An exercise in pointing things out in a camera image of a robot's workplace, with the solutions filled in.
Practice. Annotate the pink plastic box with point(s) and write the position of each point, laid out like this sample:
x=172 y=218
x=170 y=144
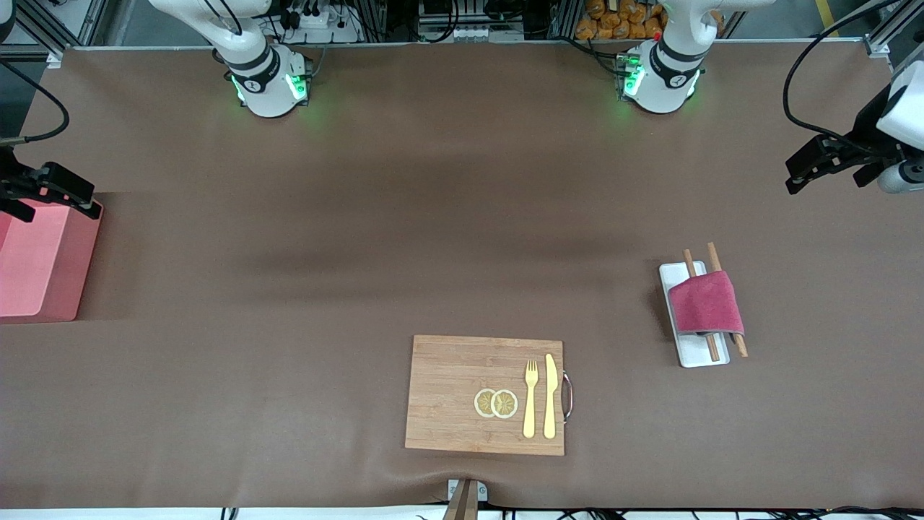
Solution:
x=43 y=267

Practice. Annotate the grey metal table bracket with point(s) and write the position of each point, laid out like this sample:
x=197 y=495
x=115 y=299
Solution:
x=482 y=492

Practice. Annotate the aluminium frame profile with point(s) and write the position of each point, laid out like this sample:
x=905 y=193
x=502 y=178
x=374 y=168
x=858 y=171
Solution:
x=54 y=43
x=888 y=32

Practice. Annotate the black electronics box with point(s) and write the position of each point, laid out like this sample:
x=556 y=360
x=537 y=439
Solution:
x=462 y=9

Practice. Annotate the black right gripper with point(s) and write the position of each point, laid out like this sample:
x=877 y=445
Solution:
x=14 y=182

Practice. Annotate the brown mount bar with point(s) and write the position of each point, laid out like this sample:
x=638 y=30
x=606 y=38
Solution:
x=462 y=505

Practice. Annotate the red cloth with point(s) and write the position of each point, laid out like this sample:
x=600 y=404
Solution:
x=704 y=303

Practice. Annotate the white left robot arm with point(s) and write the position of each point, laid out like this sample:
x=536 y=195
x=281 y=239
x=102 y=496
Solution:
x=671 y=79

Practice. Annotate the lemon slice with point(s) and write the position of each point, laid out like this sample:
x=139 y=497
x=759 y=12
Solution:
x=505 y=404
x=484 y=403

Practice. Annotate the white rectangular tray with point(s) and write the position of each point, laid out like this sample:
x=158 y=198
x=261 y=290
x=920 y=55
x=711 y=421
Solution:
x=675 y=274

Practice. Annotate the brown wooden chopstick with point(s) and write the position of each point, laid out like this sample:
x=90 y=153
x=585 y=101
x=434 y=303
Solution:
x=689 y=263
x=714 y=256

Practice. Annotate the yellow fork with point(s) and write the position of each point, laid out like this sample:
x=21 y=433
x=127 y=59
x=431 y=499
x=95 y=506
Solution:
x=530 y=404

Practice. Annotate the orange bread pile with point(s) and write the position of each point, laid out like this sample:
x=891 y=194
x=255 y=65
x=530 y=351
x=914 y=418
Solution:
x=613 y=22

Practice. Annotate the white power strip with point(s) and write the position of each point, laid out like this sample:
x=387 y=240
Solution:
x=314 y=19

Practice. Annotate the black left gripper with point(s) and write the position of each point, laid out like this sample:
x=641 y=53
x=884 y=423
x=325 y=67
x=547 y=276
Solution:
x=865 y=135

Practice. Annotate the yellow knife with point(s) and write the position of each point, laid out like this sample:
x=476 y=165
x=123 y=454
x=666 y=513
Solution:
x=551 y=397

